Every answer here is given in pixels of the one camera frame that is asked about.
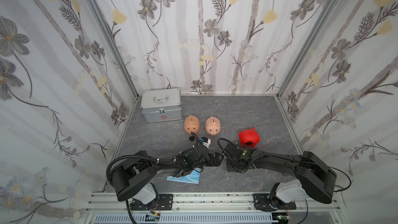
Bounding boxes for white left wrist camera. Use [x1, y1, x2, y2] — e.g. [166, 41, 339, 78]
[201, 137, 211, 149]

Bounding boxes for silver metal first aid case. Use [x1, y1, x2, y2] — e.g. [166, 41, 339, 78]
[140, 88, 182, 123]

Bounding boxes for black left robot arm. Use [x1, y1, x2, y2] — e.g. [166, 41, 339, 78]
[106, 145, 224, 201]

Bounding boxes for small green circuit board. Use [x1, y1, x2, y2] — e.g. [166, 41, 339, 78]
[145, 213, 160, 222]

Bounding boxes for black corrugated left cable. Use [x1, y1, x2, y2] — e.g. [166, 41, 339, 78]
[105, 153, 162, 224]

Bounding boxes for blue surgical face mask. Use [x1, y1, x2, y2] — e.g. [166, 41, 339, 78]
[167, 169, 201, 184]

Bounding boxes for tan piggy bank front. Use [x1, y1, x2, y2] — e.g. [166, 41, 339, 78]
[183, 115, 200, 134]

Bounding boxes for pink piggy bank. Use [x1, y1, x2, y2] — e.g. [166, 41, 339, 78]
[205, 116, 221, 136]

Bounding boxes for red piggy bank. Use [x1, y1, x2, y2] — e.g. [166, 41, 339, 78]
[238, 128, 261, 147]

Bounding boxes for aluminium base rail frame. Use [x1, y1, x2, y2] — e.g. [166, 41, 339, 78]
[82, 192, 347, 224]

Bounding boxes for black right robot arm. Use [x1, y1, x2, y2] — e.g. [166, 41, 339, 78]
[220, 143, 337, 204]

